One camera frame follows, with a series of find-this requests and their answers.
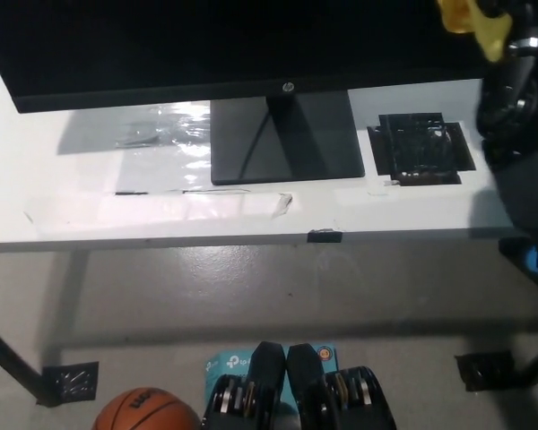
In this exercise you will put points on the black tape square patch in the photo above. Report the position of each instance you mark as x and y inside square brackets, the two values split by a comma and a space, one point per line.
[417, 143]

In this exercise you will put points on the teal tp-link box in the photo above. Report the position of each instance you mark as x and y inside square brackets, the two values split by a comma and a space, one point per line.
[228, 360]

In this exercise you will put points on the orange basketball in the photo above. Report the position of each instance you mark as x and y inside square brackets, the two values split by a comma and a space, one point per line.
[148, 412]

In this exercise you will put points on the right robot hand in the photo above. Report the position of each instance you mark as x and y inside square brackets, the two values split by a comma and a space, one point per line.
[531, 18]

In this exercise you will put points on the clear plastic film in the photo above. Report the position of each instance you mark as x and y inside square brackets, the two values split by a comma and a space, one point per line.
[188, 132]

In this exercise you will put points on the yellow microfiber cloth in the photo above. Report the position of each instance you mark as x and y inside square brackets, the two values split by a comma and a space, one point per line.
[491, 38]

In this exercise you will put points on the black HP monitor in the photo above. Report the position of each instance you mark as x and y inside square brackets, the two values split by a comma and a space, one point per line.
[206, 45]

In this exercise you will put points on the black stand with blue part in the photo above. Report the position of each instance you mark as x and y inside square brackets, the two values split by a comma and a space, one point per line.
[531, 260]

